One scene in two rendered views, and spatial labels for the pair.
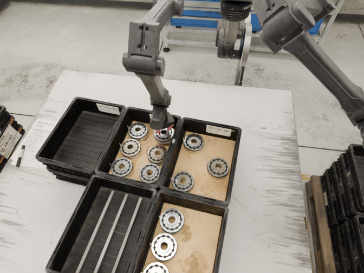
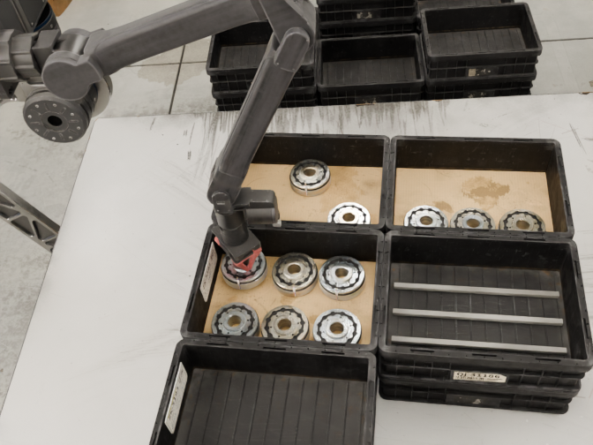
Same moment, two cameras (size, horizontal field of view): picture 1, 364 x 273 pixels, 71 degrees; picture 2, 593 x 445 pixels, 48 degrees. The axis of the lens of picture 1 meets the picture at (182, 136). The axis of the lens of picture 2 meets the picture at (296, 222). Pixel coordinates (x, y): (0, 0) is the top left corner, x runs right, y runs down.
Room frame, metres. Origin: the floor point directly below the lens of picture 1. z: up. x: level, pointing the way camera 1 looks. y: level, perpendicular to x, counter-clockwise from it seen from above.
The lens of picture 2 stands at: (0.67, 1.00, 2.09)
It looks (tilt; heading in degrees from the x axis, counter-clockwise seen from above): 50 degrees down; 267
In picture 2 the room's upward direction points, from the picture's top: 9 degrees counter-clockwise
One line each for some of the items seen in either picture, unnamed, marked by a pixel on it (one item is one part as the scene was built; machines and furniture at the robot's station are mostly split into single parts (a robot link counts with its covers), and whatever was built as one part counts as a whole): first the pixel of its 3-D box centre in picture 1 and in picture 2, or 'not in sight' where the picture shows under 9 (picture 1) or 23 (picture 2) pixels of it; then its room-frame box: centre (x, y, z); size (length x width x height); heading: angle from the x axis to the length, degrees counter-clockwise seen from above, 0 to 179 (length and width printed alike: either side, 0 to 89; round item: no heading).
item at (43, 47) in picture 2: not in sight; (66, 62); (0.96, 0.02, 1.43); 0.10 x 0.05 x 0.09; 169
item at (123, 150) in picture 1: (130, 147); (284, 326); (0.69, 0.26, 0.86); 0.10 x 0.10 x 0.01
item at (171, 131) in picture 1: (163, 132); (243, 263); (0.75, 0.09, 0.88); 0.10 x 0.10 x 0.01
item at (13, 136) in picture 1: (8, 141); not in sight; (1.08, 1.27, 0.41); 0.31 x 0.02 x 0.16; 169
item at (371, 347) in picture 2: (141, 143); (286, 284); (0.67, 0.20, 0.92); 0.40 x 0.30 x 0.02; 163
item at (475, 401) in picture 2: not in sight; (472, 334); (0.28, 0.31, 0.76); 0.40 x 0.30 x 0.12; 163
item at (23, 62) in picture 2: not in sight; (17, 56); (1.04, 0.01, 1.45); 0.09 x 0.08 x 0.12; 79
